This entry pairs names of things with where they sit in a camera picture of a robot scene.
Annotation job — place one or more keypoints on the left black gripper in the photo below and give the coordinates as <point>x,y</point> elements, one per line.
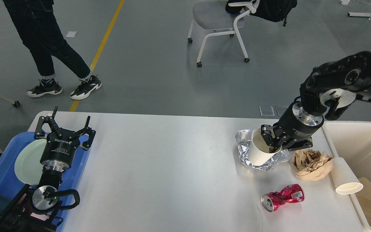
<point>60,149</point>

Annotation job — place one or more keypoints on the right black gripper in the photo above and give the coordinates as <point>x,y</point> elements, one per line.
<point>293,130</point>

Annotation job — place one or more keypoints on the white paper cup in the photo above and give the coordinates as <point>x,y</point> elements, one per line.
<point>259,151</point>
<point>345,181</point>

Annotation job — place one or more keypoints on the aluminium foil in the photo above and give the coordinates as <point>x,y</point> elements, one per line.
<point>244,139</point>

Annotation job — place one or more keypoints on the green plate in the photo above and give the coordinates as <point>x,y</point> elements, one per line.
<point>28,168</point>

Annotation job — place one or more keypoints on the pink ribbed mug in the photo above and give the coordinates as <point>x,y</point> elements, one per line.
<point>47,216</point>

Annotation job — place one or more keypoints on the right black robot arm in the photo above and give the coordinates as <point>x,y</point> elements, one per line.
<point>325,95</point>

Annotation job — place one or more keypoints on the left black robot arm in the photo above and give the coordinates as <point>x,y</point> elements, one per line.
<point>35,206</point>

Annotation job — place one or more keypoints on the crumpled brown napkin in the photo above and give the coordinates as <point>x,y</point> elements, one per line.
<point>312,165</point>

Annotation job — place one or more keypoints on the walking person's right sneaker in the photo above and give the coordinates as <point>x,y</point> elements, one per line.
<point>46,86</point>

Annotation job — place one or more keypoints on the walking person's sneaker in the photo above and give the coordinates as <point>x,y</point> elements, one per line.
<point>87,86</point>
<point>46,86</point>

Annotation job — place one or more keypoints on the walking person's left sneaker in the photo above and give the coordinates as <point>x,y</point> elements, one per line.
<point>87,86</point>

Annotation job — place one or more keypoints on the crushed red can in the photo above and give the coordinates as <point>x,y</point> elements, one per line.
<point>290,194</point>

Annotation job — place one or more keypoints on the lying white paper cup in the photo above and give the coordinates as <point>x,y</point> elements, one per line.
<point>345,181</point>

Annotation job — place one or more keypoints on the blue plastic tray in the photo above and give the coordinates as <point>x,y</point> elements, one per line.
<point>10,185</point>

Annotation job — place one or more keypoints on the white plastic bin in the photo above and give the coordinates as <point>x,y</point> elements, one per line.
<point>351,140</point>

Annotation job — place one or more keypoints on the walking person dark jeans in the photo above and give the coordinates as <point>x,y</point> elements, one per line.
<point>40,33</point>

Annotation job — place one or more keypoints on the black backpack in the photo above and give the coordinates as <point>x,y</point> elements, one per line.
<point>271,10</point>

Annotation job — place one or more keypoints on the grey white office chair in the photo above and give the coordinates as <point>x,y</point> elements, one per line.
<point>211,15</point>

